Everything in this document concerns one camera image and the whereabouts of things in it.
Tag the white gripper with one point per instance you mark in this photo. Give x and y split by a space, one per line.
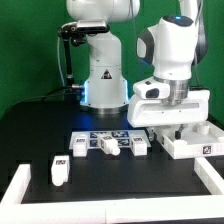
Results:
151 113

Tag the white square tabletop part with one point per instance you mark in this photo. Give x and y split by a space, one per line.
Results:
204 139

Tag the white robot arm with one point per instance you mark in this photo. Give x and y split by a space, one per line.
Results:
171 46

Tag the white tag sheet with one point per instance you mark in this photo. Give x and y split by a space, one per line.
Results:
123 137

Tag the white U-shaped fence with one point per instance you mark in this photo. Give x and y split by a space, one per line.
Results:
14 211

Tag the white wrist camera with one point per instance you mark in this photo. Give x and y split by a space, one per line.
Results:
151 89

